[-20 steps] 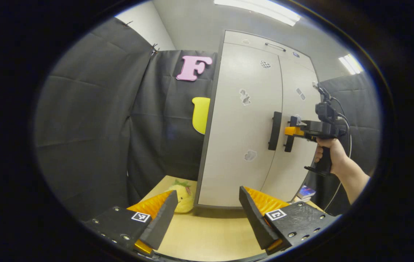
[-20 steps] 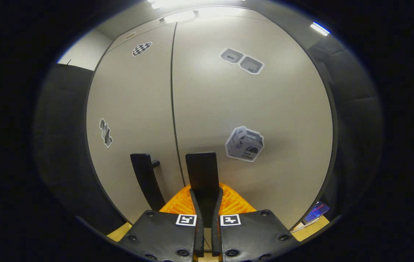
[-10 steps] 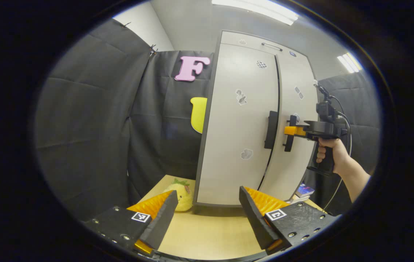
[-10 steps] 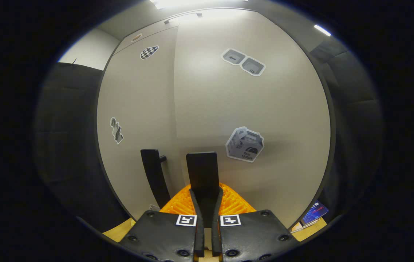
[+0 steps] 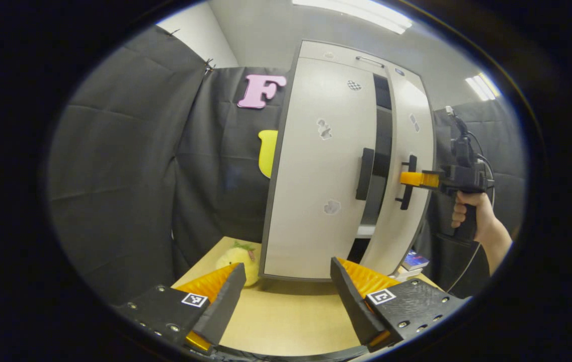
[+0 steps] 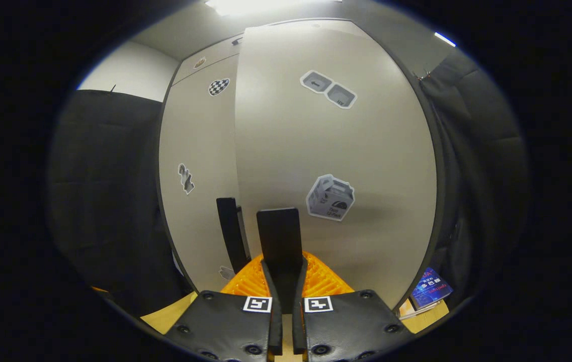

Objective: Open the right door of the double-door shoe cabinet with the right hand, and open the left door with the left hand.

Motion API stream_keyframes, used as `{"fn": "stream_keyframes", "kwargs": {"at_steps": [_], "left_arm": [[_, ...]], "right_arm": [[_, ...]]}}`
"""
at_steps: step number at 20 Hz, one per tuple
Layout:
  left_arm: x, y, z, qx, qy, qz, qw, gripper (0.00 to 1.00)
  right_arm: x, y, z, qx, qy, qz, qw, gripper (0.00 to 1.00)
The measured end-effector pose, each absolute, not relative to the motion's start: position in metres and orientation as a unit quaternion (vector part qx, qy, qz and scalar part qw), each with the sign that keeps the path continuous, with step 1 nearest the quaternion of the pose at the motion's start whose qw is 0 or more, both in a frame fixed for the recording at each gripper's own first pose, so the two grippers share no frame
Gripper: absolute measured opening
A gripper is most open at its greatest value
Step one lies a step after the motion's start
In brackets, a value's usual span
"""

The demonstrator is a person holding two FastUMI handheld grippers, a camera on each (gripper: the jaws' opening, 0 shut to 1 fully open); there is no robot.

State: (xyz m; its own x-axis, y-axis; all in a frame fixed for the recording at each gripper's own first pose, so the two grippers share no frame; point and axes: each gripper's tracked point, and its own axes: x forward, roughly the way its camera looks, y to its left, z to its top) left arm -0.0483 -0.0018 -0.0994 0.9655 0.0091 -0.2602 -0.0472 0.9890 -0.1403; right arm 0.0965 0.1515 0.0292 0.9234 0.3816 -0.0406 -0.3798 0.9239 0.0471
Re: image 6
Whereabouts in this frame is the blue book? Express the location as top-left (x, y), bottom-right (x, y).
top-left (409, 266), bottom-right (454, 311)

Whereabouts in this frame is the grey cabinet drawer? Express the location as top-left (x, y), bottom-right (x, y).
top-left (173, 34), bottom-right (243, 85)

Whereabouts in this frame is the grey double-door shoe cabinet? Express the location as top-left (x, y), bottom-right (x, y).
top-left (155, 18), bottom-right (447, 312)

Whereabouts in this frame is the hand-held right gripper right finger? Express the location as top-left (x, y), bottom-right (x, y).
top-left (292, 251), bottom-right (415, 362)

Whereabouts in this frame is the long ceiling light panel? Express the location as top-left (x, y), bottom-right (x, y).
top-left (205, 0), bottom-right (342, 16)

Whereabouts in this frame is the grey cabinet door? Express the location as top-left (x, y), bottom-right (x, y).
top-left (234, 20), bottom-right (438, 310)
top-left (157, 54), bottom-right (242, 292)

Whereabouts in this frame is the white orange booklet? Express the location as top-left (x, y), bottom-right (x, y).
top-left (397, 298), bottom-right (432, 320)

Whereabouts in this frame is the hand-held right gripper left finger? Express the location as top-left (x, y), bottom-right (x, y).
top-left (165, 254), bottom-right (284, 362)

